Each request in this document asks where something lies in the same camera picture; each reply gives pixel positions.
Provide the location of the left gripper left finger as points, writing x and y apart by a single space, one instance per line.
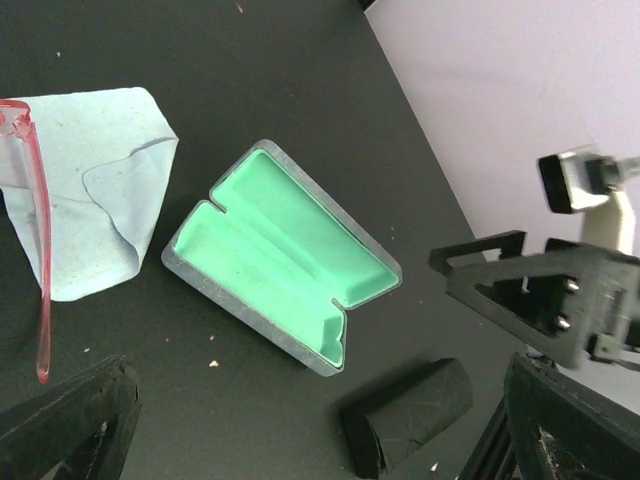
80 429

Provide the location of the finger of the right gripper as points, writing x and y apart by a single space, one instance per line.
508 245
539 301

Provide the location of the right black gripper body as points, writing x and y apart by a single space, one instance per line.
595 304

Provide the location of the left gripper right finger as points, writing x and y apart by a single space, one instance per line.
561 429

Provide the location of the green lined glasses case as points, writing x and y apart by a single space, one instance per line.
272 248

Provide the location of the black glasses case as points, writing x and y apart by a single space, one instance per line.
384 427

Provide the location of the light blue cloth upper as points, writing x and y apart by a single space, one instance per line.
107 157

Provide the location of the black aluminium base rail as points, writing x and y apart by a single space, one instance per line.
493 457

